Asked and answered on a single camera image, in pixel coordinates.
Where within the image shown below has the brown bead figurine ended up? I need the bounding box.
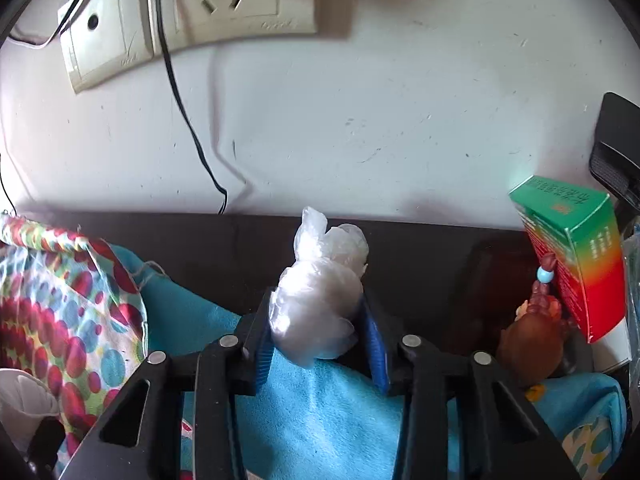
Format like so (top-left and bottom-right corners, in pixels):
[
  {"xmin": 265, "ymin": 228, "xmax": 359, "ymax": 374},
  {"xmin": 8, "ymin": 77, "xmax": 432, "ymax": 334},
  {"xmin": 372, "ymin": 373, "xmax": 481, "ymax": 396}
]
[{"xmin": 497, "ymin": 252, "xmax": 573, "ymax": 388}]

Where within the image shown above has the white sock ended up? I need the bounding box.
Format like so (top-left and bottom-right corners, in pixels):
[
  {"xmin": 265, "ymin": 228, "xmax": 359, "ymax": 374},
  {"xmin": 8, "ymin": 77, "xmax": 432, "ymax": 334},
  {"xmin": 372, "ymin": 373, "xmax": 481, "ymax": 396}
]
[{"xmin": 0, "ymin": 368, "xmax": 60, "ymax": 453}]

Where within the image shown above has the green red gradient box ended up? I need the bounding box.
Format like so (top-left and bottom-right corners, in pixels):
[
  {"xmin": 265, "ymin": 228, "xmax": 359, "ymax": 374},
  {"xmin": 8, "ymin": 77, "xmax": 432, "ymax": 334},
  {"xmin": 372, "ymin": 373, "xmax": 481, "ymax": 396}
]
[{"xmin": 509, "ymin": 176, "xmax": 626, "ymax": 344}]

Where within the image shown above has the black power cable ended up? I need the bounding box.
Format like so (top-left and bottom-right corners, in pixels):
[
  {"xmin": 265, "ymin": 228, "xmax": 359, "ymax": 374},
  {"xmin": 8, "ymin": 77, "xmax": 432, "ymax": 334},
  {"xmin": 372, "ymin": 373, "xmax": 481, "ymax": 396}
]
[{"xmin": 0, "ymin": 0, "xmax": 230, "ymax": 217}]

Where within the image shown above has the black clamp mount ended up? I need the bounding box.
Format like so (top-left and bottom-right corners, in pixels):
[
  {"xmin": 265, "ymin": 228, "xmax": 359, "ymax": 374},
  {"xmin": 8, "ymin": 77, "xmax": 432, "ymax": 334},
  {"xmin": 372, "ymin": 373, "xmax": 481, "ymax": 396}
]
[{"xmin": 589, "ymin": 92, "xmax": 640, "ymax": 231}]

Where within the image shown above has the clear plastic bag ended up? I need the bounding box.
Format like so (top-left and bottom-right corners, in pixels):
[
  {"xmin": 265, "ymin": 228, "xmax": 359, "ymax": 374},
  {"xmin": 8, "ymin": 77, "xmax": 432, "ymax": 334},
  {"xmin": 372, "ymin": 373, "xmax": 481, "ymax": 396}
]
[{"xmin": 269, "ymin": 207, "xmax": 369, "ymax": 368}]

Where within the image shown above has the clear bag with blue items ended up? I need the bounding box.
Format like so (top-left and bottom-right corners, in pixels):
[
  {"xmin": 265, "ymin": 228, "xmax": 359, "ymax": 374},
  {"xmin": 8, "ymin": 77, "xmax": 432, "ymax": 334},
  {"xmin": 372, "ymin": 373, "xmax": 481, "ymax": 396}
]
[{"xmin": 622, "ymin": 220, "xmax": 639, "ymax": 391}]

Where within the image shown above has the polka dot tablecloth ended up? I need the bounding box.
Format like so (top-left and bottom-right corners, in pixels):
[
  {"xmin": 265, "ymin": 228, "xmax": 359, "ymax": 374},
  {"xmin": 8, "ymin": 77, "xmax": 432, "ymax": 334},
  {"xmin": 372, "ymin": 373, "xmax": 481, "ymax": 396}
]
[{"xmin": 1, "ymin": 214, "xmax": 148, "ymax": 474}]

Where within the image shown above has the white wall socket plate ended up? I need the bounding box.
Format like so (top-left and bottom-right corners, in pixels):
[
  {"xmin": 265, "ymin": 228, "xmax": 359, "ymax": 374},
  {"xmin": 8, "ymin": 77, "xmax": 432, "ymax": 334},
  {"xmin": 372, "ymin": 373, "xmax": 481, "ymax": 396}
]
[{"xmin": 60, "ymin": 0, "xmax": 318, "ymax": 93}]

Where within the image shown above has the blue cloth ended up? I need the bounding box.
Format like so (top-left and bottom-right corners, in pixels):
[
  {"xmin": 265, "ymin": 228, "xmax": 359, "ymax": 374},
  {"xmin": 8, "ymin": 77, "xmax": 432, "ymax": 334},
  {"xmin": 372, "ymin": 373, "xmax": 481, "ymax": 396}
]
[{"xmin": 114, "ymin": 247, "xmax": 627, "ymax": 479}]

